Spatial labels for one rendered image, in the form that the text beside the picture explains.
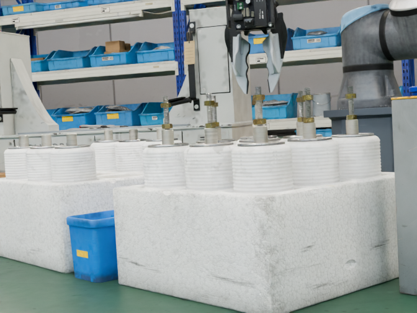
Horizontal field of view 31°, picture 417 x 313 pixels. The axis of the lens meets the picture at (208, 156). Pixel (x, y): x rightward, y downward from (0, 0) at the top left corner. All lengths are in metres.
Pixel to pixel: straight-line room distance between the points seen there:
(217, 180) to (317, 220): 0.18
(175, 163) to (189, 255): 0.18
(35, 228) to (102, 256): 0.26
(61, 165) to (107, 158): 0.33
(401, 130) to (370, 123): 0.49
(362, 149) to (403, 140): 0.13
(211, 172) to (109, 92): 9.48
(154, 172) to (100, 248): 0.20
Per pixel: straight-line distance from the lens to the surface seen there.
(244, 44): 1.18
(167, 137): 1.34
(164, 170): 1.31
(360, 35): 1.72
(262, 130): 1.17
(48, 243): 1.59
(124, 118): 6.47
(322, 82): 9.68
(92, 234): 1.41
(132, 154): 1.79
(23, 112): 3.99
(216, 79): 3.40
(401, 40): 1.68
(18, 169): 1.78
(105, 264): 1.43
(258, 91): 1.17
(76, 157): 1.57
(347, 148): 1.31
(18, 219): 1.70
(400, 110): 1.20
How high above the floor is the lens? 0.30
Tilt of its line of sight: 3 degrees down
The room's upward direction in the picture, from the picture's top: 3 degrees counter-clockwise
